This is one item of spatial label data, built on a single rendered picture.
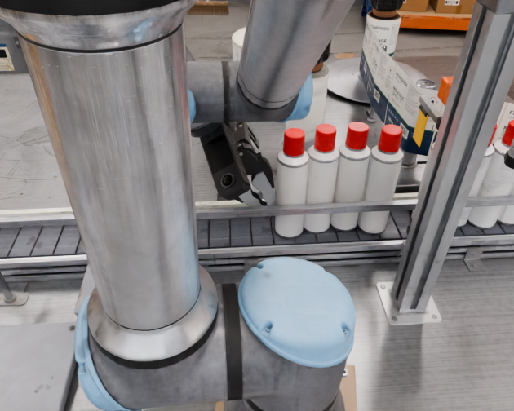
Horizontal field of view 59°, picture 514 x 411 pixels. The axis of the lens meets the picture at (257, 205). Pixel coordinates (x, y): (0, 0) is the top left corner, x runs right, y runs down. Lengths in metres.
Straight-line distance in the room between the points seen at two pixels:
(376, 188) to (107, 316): 0.51
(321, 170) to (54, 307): 0.50
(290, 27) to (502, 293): 0.67
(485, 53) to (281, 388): 0.40
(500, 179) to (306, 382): 0.54
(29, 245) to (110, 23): 0.72
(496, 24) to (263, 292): 0.35
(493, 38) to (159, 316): 0.42
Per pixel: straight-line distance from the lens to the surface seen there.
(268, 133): 1.11
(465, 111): 0.58
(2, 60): 2.85
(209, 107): 0.56
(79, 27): 0.22
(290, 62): 0.41
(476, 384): 0.77
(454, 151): 0.60
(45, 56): 0.25
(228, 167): 0.68
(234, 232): 0.83
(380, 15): 1.31
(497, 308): 0.88
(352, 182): 0.78
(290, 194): 0.75
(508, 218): 0.95
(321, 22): 0.35
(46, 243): 0.89
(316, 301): 0.45
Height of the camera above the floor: 1.45
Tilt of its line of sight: 40 degrees down
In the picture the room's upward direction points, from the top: straight up
